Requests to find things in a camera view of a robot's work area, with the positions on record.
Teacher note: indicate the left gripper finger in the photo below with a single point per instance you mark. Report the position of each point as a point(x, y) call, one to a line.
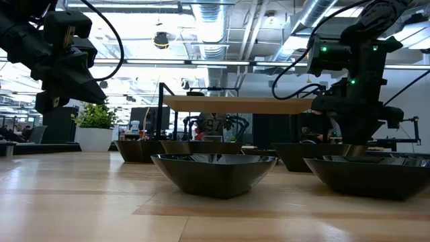
point(80, 92)
point(74, 72)

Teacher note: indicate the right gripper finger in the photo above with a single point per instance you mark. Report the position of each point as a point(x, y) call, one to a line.
point(324, 105)
point(359, 131)

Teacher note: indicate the black leaf-shaped mini plate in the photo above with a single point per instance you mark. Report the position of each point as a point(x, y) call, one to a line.
point(369, 181)
point(215, 178)

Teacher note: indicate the black teardrop mini plate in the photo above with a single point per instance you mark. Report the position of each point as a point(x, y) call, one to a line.
point(195, 94)

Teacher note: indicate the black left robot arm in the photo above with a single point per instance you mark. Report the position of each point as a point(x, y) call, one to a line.
point(16, 33)

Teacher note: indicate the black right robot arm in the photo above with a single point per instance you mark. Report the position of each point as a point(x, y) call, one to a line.
point(366, 67)

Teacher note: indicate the black cabinet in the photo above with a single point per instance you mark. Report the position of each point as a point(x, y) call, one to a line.
point(60, 124)
point(275, 131)

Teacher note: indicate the grey office chair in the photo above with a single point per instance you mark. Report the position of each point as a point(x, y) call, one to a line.
point(37, 134)

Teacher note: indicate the green plant white pot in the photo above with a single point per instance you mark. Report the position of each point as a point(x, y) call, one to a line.
point(94, 139)

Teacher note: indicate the white bottle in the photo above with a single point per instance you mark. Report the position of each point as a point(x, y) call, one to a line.
point(134, 127)

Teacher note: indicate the black computer monitor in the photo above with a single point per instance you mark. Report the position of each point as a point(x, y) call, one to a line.
point(141, 117)

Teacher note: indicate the wooden shelf black metal legs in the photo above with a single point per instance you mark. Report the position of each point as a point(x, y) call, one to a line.
point(235, 104)

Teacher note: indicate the black ceiling dome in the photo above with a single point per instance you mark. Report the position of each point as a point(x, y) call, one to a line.
point(161, 39)

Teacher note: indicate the white ceiling sensor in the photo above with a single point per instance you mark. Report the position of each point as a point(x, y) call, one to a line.
point(270, 18)

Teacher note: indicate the person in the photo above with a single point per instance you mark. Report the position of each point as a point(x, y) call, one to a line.
point(213, 126)

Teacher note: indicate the white ceiling light strip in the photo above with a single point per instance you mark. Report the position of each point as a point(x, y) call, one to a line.
point(218, 62)

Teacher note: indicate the black camera stand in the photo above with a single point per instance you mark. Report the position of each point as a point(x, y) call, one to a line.
point(416, 131)

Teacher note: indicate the black aluminium table frame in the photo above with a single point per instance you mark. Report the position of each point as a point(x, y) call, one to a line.
point(40, 148)

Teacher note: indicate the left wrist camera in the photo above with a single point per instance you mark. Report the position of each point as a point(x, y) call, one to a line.
point(67, 23)

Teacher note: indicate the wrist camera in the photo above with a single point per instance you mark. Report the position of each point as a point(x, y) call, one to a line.
point(67, 23)
point(331, 55)

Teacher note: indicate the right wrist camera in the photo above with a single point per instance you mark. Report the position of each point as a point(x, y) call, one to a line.
point(331, 55)

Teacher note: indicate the silver ventilation duct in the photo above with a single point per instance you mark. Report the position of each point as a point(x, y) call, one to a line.
point(211, 30)
point(315, 13)

